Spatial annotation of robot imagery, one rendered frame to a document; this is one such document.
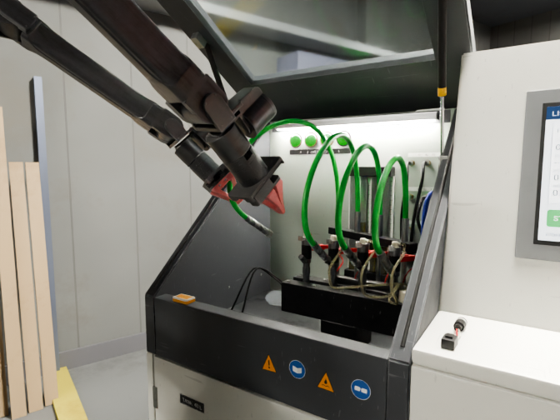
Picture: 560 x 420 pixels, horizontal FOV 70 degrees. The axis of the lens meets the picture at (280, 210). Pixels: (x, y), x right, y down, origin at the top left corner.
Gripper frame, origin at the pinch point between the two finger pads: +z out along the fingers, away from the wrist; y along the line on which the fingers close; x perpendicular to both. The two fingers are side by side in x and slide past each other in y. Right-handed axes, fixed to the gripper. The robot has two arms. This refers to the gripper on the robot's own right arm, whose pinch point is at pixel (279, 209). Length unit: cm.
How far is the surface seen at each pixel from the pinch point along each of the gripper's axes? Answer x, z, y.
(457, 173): -17.0, 21.6, 32.1
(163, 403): 39, 35, -42
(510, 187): -27.4, 24.8, 31.6
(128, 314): 211, 106, -26
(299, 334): -1.2, 21.6, -14.6
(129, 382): 172, 114, -57
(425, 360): -25.2, 24.3, -9.5
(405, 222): -4.4, 31.2, 24.1
